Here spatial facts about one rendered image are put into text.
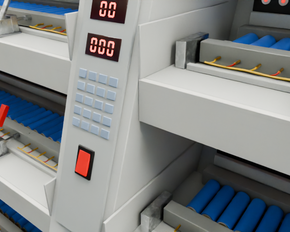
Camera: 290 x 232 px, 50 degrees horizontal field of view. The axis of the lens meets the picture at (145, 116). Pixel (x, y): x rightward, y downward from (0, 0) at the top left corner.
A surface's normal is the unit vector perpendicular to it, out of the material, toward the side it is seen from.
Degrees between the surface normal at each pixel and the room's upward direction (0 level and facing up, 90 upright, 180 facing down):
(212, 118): 108
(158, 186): 90
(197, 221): 18
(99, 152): 90
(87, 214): 90
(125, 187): 90
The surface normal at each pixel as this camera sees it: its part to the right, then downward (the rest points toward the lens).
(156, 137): 0.80, 0.28
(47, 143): 0.00, -0.89
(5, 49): -0.60, 0.37
